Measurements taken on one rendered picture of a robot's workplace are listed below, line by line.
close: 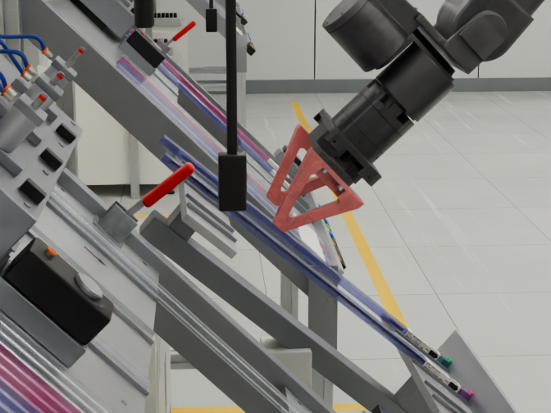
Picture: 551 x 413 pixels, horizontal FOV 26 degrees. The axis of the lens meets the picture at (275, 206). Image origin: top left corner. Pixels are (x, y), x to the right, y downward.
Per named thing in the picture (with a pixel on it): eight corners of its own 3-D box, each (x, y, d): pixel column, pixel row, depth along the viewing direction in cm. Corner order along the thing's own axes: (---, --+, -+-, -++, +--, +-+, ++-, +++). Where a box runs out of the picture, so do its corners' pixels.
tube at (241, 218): (463, 398, 155) (469, 392, 155) (466, 402, 154) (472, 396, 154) (159, 158, 143) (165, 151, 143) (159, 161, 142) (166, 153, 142)
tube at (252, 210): (443, 365, 166) (450, 358, 166) (445, 369, 165) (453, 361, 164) (158, 140, 154) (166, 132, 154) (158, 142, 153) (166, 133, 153)
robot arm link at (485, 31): (516, 32, 105) (489, 21, 113) (432, -65, 102) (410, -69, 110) (416, 125, 106) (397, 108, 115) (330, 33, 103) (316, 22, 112)
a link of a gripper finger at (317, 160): (252, 207, 105) (330, 134, 104) (248, 188, 112) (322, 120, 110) (305, 260, 106) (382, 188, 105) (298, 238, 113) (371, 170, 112)
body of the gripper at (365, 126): (319, 141, 106) (380, 83, 105) (308, 120, 116) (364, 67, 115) (367, 192, 107) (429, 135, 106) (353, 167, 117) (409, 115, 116)
